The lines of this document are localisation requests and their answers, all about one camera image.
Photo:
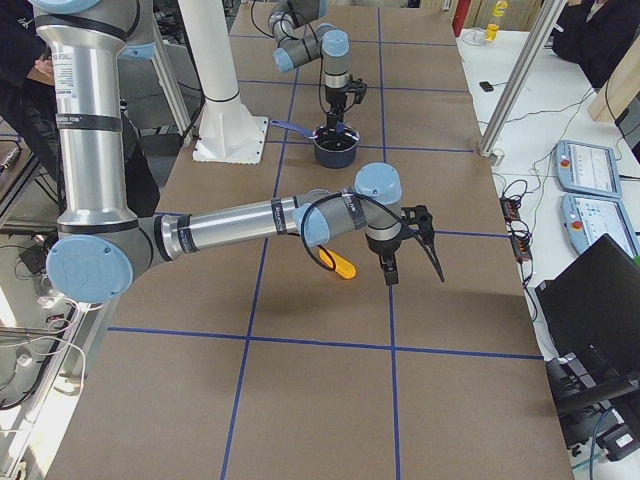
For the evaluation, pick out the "black laptop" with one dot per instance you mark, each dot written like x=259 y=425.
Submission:
x=593 y=306

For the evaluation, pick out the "yellow plastic corn cob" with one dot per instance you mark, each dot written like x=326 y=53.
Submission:
x=338 y=264

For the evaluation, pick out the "white camera mast with base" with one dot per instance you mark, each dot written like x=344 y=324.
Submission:
x=228 y=132

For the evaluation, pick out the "orange black power strip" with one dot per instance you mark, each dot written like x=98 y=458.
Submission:
x=519 y=232

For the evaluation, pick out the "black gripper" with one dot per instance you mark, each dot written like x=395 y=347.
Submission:
x=382 y=248
x=333 y=96

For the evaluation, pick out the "lower blue teach pendant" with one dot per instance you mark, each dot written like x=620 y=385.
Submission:
x=587 y=218

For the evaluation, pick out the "upper blue teach pendant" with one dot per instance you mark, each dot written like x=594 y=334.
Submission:
x=587 y=168

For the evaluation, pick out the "blue teach pendant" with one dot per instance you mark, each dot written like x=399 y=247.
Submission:
x=587 y=168
x=587 y=218

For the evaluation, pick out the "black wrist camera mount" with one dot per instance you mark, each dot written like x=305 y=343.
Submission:
x=417 y=223

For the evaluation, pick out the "aluminium frame post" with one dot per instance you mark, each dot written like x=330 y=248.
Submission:
x=534 y=42

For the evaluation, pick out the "dark blue saucepan purple handle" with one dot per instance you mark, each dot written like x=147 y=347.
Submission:
x=333 y=148

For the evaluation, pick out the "small black device on table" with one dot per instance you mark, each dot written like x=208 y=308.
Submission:
x=486 y=86

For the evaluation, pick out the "person in black clothes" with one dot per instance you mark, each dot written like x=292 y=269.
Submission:
x=596 y=35

